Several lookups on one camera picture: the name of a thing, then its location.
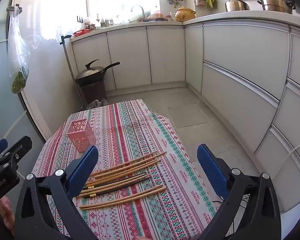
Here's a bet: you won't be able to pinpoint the woven wicker tray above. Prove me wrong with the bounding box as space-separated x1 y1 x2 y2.
146 11 168 22

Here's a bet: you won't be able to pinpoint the wall rack with packets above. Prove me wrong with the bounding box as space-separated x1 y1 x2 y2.
195 0 217 8

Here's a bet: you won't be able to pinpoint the white kitchen cabinets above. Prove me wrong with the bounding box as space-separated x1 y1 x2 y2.
70 10 300 213

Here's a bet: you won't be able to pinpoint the chrome kitchen faucet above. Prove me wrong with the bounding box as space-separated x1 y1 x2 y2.
131 4 145 22

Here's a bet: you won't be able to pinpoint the steel steamer pot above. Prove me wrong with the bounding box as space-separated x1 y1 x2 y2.
257 0 296 14

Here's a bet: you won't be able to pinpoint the patterned striped tablecloth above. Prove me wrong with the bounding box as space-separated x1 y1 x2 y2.
31 99 219 240

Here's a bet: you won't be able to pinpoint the crumpled plastic bag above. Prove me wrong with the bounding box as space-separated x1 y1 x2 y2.
86 98 108 109

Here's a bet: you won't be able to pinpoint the white cable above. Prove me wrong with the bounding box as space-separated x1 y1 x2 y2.
277 130 300 165

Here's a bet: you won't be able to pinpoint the black-handled cane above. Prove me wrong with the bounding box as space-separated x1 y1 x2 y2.
60 34 88 108

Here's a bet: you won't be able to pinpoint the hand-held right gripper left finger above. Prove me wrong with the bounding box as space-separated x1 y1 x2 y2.
14 144 99 240

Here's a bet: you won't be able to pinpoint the pink perforated utensil holder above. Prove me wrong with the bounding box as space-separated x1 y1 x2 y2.
66 119 97 153

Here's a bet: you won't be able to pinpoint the steel kettle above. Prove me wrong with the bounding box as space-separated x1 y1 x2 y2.
225 0 250 12

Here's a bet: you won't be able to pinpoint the bunch of wooden chopsticks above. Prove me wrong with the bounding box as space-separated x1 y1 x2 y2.
79 151 167 210

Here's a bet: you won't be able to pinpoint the metal door handle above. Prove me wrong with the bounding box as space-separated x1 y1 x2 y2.
6 4 23 14

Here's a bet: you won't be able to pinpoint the person's left hand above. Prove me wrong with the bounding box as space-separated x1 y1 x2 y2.
0 196 16 230

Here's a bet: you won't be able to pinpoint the brown clay pot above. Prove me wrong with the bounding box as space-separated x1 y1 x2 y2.
174 7 197 22

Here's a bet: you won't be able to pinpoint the black wok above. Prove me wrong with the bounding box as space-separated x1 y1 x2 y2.
75 61 121 86

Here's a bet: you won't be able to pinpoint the red plastic basket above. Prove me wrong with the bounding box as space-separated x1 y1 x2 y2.
73 29 91 37

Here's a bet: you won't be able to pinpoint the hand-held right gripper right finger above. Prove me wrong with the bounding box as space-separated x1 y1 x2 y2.
197 144 284 240

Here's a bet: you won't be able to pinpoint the clear plastic bag of greens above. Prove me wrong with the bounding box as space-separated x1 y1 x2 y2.
7 5 42 94

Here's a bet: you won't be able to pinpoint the small jars on counter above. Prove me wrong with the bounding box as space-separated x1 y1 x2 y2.
99 17 115 28

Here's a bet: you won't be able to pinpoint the metal wok lid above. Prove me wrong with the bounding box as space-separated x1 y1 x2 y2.
76 59 107 80

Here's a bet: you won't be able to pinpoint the frosted glass sliding door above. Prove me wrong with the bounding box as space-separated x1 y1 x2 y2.
0 0 48 155

